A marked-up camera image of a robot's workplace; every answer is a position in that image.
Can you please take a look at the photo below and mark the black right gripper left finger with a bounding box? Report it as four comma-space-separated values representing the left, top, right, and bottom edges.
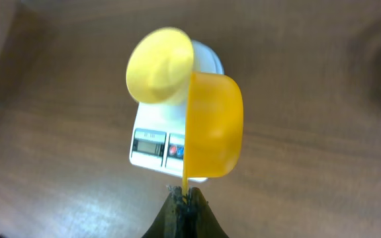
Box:
142, 186, 184, 238

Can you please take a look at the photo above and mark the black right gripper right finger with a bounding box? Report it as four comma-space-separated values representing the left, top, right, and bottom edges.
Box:
185, 187, 228, 238

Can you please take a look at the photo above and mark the orange measuring scoop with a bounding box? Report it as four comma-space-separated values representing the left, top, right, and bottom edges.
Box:
182, 72, 243, 194

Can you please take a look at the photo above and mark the white digital kitchen scale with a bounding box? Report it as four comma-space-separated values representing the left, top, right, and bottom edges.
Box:
128, 39, 225, 183

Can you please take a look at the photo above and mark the yellow plastic bowl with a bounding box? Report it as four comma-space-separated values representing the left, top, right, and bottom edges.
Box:
126, 27, 194, 105

